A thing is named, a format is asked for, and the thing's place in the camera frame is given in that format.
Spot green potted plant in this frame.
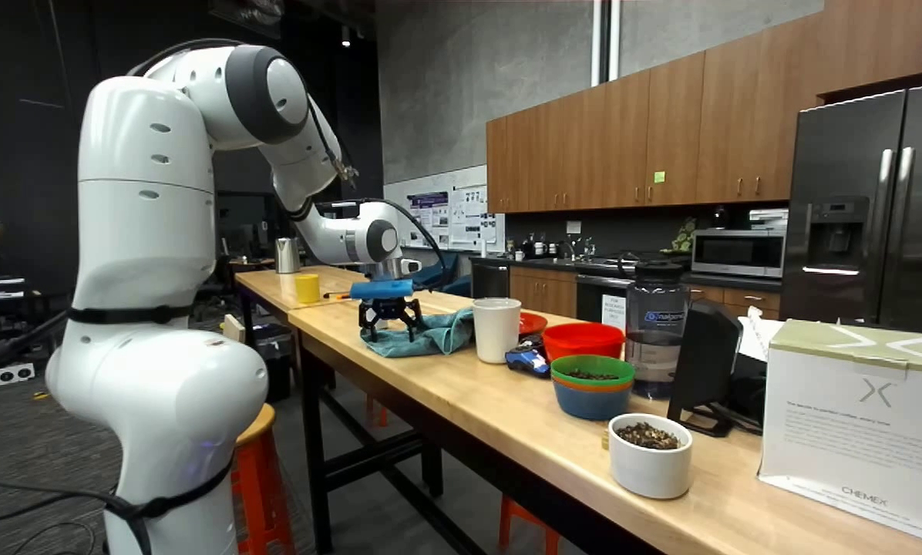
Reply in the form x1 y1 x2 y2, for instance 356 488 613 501
670 218 699 259

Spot wooden wall cabinets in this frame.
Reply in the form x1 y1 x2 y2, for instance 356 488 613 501
485 0 922 215

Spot black cable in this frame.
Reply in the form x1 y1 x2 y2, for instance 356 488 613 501
0 305 83 379

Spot red plate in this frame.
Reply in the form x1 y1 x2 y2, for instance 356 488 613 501
518 313 551 342

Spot white bowl with dark contents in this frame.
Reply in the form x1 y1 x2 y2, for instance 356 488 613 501
604 409 697 504

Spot white wall poster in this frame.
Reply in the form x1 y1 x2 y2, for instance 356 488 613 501
383 164 508 259

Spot wooden base cabinets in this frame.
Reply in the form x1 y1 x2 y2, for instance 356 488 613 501
506 261 785 322

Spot black stand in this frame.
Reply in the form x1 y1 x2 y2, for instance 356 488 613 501
665 302 745 439

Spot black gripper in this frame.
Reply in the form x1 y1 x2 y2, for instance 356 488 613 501
357 295 429 344

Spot green bowl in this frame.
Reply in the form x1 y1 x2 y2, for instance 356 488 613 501
549 355 639 392

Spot orange stool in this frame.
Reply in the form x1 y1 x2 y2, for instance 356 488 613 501
227 402 298 555
495 495 563 555

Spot black refrigerator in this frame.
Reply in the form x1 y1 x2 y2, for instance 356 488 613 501
781 78 922 335

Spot red bowl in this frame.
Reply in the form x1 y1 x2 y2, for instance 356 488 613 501
541 322 630 363

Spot small white cup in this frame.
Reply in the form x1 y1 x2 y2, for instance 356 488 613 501
273 236 302 279

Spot yellow mug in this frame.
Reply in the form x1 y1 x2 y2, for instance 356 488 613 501
289 273 325 307

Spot black metal table frame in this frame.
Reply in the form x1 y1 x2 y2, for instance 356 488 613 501
234 281 646 555

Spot white cardboard box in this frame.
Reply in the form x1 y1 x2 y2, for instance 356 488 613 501
758 319 922 553

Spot blue bowl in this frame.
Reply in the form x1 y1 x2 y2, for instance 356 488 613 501
551 379 636 423

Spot silver microwave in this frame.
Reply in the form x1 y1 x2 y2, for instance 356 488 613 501
692 226 789 281

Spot clear water bottle black lid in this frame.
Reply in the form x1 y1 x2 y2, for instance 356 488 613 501
623 256 692 402

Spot dark blue small object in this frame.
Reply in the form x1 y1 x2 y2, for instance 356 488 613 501
503 342 551 379

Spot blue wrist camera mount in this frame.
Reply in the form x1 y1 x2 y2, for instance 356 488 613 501
349 279 420 305

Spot blue towel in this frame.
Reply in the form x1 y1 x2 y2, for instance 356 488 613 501
361 305 477 360

